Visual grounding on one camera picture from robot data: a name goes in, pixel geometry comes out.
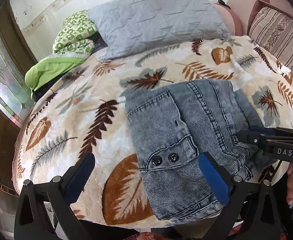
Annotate grey-blue denim pants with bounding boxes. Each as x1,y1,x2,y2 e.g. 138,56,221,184
124,79,274,224

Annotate person's right hand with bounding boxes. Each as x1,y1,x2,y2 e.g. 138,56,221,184
287,164,293,205

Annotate leaf-patterned beige blanket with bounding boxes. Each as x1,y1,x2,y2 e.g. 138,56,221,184
14,36,293,229

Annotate lime green cloth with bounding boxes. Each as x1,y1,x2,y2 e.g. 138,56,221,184
24,53,88,91

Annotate stained glass window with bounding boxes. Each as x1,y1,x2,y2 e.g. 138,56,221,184
0,38,34,127

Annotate green patterned quilt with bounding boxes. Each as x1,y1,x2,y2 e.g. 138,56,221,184
52,10,98,55

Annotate grey quilted pillow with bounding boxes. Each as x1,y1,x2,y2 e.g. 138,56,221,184
88,0,231,61

